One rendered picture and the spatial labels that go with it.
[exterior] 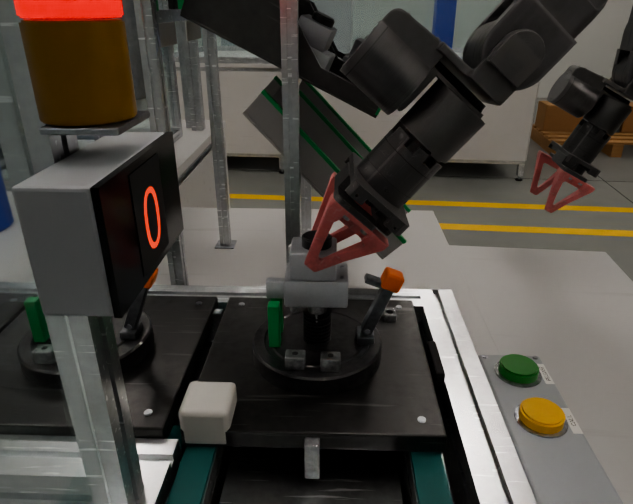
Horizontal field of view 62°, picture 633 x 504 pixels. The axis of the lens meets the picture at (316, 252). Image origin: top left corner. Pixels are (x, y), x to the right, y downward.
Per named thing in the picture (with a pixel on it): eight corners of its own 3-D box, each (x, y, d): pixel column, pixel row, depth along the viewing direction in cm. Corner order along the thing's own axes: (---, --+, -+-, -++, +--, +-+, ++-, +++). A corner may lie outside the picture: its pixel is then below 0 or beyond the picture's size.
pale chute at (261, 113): (390, 226, 87) (411, 209, 85) (382, 260, 75) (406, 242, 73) (269, 98, 82) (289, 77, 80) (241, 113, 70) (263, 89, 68)
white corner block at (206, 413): (239, 413, 52) (236, 380, 51) (230, 447, 48) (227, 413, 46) (192, 411, 52) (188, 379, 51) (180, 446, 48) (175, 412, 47)
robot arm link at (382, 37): (557, 50, 40) (519, 53, 48) (451, -62, 38) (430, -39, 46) (443, 167, 43) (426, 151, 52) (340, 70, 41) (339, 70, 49)
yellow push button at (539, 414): (552, 412, 52) (556, 396, 51) (568, 442, 48) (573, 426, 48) (511, 411, 52) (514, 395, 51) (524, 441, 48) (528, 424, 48)
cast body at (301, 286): (347, 287, 57) (348, 227, 54) (347, 308, 53) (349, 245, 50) (269, 286, 57) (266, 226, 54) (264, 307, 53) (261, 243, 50)
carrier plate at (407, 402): (411, 313, 69) (412, 298, 68) (445, 453, 47) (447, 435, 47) (230, 309, 70) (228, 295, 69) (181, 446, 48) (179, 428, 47)
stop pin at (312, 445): (320, 469, 49) (320, 436, 47) (319, 479, 48) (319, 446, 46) (305, 468, 49) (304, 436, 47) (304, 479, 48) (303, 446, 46)
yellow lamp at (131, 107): (149, 109, 31) (138, 18, 29) (117, 127, 26) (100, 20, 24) (66, 109, 31) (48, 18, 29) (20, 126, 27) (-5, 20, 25)
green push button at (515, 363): (529, 368, 58) (532, 353, 57) (541, 392, 55) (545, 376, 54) (492, 367, 58) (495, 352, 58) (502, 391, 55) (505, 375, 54)
